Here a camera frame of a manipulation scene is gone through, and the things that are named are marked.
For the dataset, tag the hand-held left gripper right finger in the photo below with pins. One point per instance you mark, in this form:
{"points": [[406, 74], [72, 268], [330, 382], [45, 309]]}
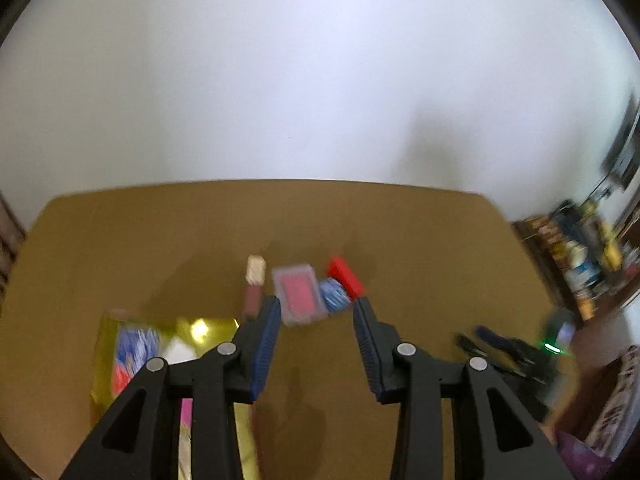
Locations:
{"points": [[367, 355]]}

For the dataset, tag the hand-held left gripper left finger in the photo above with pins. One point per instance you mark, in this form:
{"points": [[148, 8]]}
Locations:
{"points": [[262, 350]]}

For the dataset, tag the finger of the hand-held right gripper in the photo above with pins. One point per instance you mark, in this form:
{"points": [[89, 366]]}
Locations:
{"points": [[490, 336], [467, 345]]}

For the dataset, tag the yellow foil bag with items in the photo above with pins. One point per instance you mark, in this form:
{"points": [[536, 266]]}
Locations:
{"points": [[200, 330]]}

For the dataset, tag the clear box with pink contents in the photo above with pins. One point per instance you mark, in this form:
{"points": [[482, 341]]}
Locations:
{"points": [[300, 292]]}

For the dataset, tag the large clear red-blue box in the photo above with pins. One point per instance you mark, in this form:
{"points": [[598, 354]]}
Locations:
{"points": [[135, 350]]}

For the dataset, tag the small blue packet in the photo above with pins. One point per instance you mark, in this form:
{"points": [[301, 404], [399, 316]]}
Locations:
{"points": [[334, 296]]}

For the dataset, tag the cream and maroon small tube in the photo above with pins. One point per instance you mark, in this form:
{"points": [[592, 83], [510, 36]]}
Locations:
{"points": [[255, 270]]}

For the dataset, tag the patterned cloth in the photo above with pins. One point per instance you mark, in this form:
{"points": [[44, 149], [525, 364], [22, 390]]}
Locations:
{"points": [[617, 400]]}

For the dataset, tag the red block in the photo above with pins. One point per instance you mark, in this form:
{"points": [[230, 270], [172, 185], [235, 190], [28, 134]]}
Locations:
{"points": [[345, 272]]}

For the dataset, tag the purple object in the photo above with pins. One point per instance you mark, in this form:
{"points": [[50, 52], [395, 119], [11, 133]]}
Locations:
{"points": [[580, 455]]}

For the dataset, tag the cluttered dark shelf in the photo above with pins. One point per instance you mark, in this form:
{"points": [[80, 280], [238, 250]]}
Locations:
{"points": [[575, 260]]}

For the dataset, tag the striped curtain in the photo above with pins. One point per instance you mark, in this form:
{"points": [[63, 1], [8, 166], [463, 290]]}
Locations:
{"points": [[10, 240]]}

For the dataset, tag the dark wall object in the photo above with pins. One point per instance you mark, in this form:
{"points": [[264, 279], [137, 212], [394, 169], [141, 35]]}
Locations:
{"points": [[625, 150]]}

